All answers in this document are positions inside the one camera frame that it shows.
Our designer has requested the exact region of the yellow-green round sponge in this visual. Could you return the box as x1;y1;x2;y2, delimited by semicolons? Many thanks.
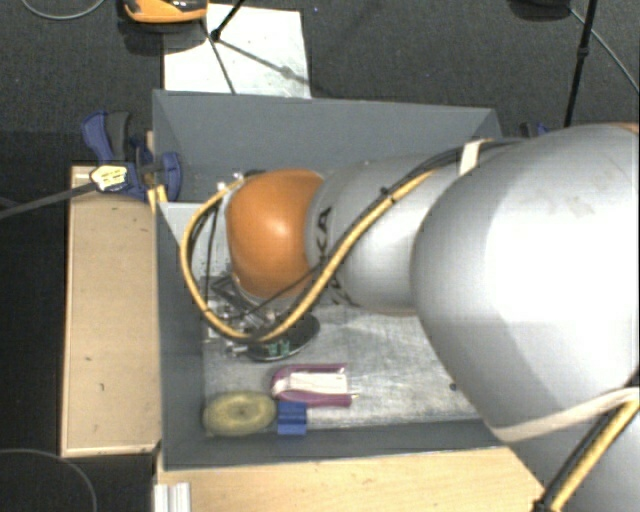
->
201;390;278;438

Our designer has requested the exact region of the pale wood board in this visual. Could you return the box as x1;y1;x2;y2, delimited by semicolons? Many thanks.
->
59;164;164;459

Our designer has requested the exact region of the purple tool with white label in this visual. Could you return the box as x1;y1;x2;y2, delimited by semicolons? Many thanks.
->
270;362;354;409

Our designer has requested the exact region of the small blue block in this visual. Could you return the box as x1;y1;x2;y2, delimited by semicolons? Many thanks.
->
276;400;308;437

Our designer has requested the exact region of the grey metal bin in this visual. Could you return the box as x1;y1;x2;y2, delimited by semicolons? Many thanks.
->
151;88;505;472

